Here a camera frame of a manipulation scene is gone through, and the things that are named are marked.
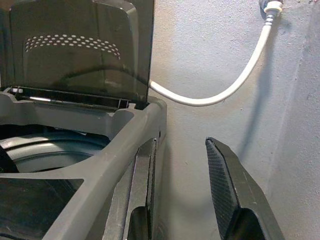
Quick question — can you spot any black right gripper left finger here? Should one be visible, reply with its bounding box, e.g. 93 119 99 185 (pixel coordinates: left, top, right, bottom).
103 138 158 240

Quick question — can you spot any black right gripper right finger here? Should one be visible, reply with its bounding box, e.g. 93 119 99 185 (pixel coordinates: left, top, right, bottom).
204 136 286 240

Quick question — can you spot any white water inlet hose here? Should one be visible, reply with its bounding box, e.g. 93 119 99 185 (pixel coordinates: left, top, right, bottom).
149 0 285 108

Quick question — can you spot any dark washing machine lid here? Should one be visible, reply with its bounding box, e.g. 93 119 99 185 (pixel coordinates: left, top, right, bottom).
0 0 156 111

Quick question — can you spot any grey top-load washing machine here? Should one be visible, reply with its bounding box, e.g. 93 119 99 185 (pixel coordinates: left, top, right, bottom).
0 86 168 240

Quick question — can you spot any washing machine drum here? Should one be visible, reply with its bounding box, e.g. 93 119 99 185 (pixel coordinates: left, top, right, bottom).
0 124 111 174

